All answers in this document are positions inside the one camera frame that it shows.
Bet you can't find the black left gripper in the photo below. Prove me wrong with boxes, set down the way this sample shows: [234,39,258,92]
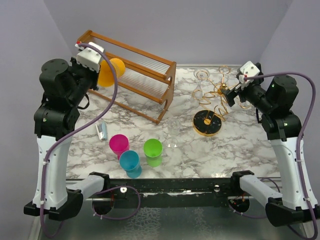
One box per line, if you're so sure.
[68,54,102,105]

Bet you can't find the yellow plastic wine glass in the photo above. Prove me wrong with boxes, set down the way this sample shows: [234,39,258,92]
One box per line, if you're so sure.
[97,58,126,88]

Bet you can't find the clear wine glass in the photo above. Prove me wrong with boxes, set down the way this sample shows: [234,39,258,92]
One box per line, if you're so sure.
[190,68,210,104]
[165,118,181,149]

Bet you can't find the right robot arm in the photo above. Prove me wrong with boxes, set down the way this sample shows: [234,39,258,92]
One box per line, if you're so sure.
[222,73,320,227]

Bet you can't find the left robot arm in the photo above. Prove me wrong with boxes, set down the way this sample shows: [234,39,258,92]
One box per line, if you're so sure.
[23,57,111,222]

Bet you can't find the wooden two-tier shelf rack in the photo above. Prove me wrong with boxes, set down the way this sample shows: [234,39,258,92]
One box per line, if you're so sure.
[77,30,177,125]

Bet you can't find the pink plastic wine glass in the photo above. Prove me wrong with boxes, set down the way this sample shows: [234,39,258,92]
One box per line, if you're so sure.
[109,134,130,160]

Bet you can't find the blue plastic wine glass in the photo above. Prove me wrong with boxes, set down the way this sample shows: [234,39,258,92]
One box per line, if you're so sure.
[119,150,142,179]

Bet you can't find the green plastic wine glass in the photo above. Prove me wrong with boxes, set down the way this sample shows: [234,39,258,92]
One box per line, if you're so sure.
[143,138,163,167]

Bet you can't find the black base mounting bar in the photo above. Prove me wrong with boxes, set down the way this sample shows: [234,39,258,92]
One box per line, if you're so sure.
[82,174,261,209]

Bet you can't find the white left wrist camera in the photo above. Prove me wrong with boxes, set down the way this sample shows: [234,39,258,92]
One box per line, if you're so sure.
[75,42,102,73]

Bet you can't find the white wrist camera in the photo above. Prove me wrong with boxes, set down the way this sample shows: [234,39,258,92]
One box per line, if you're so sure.
[75,42,102,73]
[236,60,261,80]

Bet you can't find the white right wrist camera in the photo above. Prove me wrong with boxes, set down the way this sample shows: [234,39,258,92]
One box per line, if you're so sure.
[236,60,261,80]

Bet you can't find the gold wire wine glass rack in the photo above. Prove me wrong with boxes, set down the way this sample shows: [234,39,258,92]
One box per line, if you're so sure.
[191,65,253,137]

